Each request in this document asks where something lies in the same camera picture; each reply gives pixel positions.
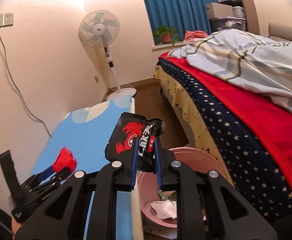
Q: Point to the pink plastic bin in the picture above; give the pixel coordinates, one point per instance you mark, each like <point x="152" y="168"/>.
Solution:
<point x="146" y="192"/>

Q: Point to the beige box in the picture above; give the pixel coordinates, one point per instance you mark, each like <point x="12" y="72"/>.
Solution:
<point x="218" y="11"/>

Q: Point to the clear plastic storage box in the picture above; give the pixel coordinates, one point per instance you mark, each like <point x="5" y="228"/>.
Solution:
<point x="223" y="25"/>

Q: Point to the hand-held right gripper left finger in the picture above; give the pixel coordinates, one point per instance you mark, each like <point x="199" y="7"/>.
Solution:
<point x="134" y="165"/>

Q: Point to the blue curtain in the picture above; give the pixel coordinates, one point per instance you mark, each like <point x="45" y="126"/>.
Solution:
<point x="175" y="5"/>

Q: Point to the plaid light blue duvet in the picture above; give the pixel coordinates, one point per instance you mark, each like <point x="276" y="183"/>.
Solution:
<point x="248" y="60"/>

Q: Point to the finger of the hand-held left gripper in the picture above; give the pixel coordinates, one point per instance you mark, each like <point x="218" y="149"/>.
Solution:
<point x="64" y="173"/>
<point x="46" y="173"/>

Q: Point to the wooden bookshelf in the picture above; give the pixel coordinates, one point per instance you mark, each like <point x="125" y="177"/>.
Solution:
<point x="250" y="5"/>

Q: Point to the red wrapper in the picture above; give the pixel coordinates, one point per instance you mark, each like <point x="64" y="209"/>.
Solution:
<point x="64" y="161"/>

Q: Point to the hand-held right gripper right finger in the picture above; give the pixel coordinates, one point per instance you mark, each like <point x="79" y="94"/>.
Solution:
<point x="158" y="167"/>

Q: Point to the black red snack packet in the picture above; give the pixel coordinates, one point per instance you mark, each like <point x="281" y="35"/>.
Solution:
<point x="126" y="135"/>

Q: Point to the bed with starry blanket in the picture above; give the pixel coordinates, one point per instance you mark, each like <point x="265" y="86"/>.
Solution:
<point x="223" y="135"/>

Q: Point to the white lidded pot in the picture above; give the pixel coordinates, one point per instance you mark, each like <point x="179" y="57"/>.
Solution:
<point x="238" y="12"/>

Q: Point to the red blanket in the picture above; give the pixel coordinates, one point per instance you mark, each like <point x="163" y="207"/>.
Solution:
<point x="260" y="120"/>

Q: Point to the pink clothes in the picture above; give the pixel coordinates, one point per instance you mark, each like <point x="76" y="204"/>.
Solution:
<point x="195" y="35"/>

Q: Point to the white standing fan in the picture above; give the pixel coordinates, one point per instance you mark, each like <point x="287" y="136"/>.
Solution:
<point x="99" y="28"/>

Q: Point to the white paper bag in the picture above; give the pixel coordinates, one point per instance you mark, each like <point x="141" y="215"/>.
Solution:
<point x="164" y="210"/>

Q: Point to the potted green plant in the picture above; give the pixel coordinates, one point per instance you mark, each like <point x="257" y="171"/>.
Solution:
<point x="166" y="38"/>

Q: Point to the green snack packet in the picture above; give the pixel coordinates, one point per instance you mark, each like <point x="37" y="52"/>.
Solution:
<point x="167" y="195"/>

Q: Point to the white window sill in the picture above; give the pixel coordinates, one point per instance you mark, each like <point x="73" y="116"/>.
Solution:
<point x="161" y="46"/>

